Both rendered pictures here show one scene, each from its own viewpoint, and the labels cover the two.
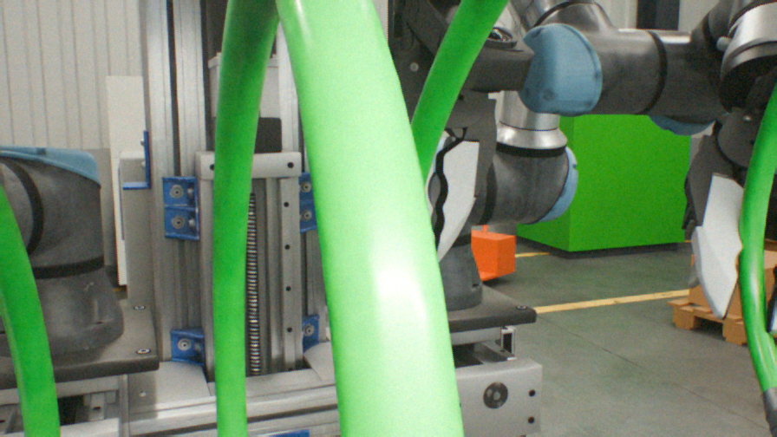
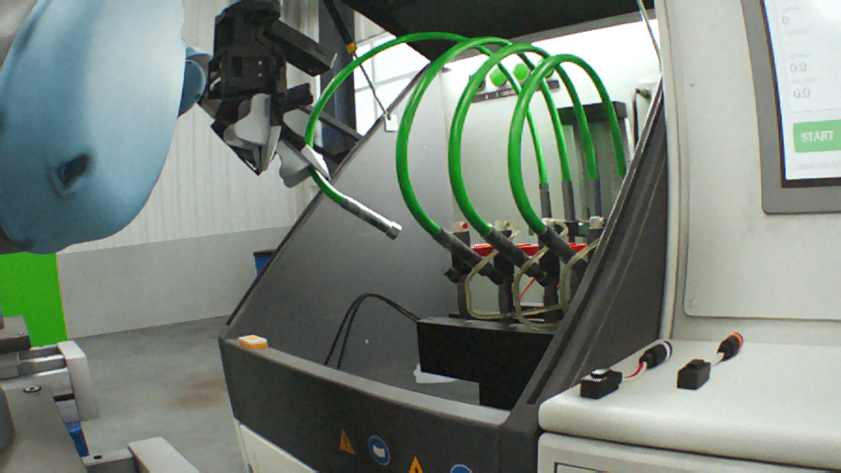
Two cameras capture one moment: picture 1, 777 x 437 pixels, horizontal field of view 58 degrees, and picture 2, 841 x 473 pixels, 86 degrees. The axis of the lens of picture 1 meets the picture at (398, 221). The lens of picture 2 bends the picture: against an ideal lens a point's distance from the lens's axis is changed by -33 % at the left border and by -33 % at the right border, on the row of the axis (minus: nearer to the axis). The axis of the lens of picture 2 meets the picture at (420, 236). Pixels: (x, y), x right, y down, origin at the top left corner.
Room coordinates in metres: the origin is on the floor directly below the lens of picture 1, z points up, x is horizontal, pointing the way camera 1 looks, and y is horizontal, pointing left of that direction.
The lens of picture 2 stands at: (0.61, 0.71, 1.15)
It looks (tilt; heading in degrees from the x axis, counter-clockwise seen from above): 3 degrees down; 249
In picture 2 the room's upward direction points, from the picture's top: 5 degrees counter-clockwise
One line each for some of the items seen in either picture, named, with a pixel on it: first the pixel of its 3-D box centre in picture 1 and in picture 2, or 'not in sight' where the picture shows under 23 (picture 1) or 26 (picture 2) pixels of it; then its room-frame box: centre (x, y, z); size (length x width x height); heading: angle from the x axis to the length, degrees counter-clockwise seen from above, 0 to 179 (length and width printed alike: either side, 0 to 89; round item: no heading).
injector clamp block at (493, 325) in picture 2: not in sight; (529, 373); (0.19, -0.01, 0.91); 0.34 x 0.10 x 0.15; 108
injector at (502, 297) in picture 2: not in sight; (500, 311); (0.21, -0.04, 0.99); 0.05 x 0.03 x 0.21; 18
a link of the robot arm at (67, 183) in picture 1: (42, 201); not in sight; (0.81, 0.42, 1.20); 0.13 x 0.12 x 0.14; 160
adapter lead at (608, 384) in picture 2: not in sight; (631, 367); (0.26, 0.31, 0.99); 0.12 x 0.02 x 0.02; 12
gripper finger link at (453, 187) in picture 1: (442, 197); (244, 135); (0.53, -0.03, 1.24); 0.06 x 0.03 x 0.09; 19
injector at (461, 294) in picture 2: not in sight; (459, 308); (0.23, -0.12, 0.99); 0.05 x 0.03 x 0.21; 18
